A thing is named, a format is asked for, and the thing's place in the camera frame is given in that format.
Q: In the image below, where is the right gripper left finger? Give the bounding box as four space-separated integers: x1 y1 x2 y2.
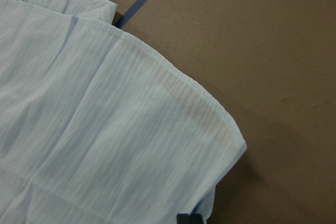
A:
176 214 190 224

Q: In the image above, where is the light blue button-up shirt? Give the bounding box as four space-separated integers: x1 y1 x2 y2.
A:
1 0 247 223

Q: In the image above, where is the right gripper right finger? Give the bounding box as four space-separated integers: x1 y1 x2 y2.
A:
190 214 203 224

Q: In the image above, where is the brown paper table cover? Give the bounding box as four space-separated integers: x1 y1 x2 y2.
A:
111 0 335 223

